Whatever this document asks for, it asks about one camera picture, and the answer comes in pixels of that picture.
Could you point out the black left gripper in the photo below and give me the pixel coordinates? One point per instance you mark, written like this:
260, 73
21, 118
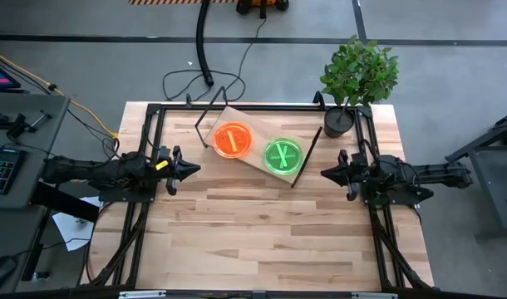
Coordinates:
166, 168

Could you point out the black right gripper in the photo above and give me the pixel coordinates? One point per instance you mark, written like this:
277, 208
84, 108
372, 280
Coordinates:
353, 176

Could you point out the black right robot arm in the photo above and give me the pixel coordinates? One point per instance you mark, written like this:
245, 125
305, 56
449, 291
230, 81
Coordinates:
419, 176

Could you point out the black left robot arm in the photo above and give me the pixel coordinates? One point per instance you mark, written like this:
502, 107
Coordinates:
95, 170

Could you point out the wooden shelf with black legs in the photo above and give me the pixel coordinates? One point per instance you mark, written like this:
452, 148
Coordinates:
257, 124

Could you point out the dark grey plant pot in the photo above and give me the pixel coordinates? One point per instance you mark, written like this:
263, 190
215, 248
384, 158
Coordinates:
338, 124

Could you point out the green leafy plant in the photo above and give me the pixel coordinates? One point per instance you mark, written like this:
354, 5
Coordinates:
359, 70

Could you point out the white paper sheet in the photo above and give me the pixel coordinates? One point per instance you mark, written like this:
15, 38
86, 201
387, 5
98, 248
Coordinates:
72, 232

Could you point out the grey side desk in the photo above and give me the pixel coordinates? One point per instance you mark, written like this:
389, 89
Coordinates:
50, 137

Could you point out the black clamp tool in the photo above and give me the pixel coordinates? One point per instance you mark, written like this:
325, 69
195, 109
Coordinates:
16, 124

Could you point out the orange and black wheeled machine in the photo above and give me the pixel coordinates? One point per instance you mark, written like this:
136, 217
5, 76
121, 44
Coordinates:
262, 5

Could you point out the black backlit keyboard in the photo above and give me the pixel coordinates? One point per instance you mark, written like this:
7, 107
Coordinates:
2, 170

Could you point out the black aluminium table frame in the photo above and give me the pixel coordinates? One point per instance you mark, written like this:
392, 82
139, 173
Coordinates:
257, 107

